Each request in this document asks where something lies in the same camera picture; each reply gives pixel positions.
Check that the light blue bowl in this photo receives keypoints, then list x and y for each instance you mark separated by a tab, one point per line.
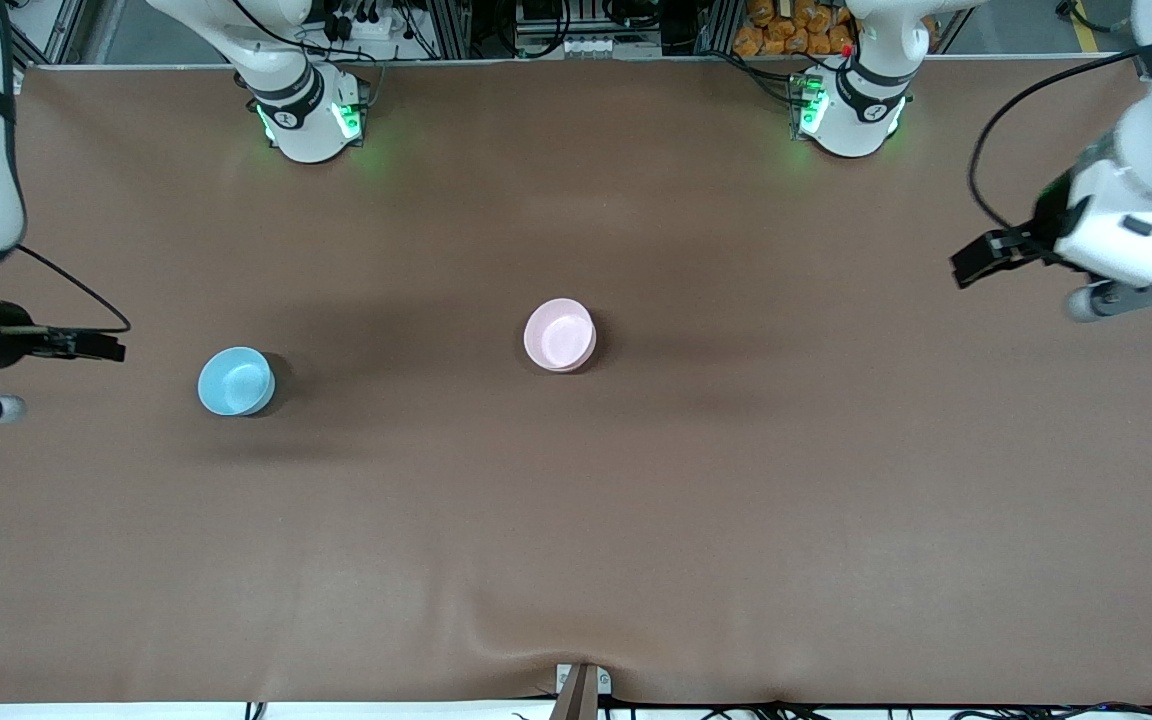
234	382

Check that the aluminium frame profile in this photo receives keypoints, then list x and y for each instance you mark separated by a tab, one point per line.
51	35

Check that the white bowl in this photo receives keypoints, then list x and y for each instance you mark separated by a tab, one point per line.
570	369

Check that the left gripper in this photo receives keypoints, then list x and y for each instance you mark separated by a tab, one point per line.
1044	220

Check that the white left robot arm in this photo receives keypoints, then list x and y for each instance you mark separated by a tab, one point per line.
861	110

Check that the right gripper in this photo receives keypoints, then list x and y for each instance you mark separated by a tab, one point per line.
6	338

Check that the pink bowl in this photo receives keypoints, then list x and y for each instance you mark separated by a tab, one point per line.
558	333

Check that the white power strip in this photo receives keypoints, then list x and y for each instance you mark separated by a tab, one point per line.
598	46

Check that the brown table mat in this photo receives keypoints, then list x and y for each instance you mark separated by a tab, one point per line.
576	520

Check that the metal table edge bracket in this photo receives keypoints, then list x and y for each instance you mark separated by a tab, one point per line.
582	690

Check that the orange snack bags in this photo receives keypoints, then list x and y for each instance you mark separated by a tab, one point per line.
791	28

